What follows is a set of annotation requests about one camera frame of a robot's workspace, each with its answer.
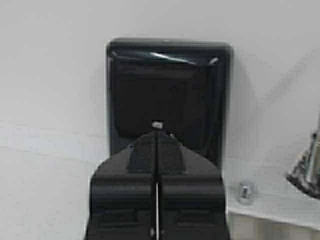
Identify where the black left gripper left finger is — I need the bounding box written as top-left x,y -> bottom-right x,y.
84,132 -> 157,240

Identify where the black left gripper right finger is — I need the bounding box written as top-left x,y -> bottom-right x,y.
156,132 -> 231,240

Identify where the black white patterned cloth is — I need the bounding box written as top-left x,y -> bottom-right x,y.
285,129 -> 320,200

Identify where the small chrome knob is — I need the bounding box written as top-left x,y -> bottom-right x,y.
237,181 -> 255,205

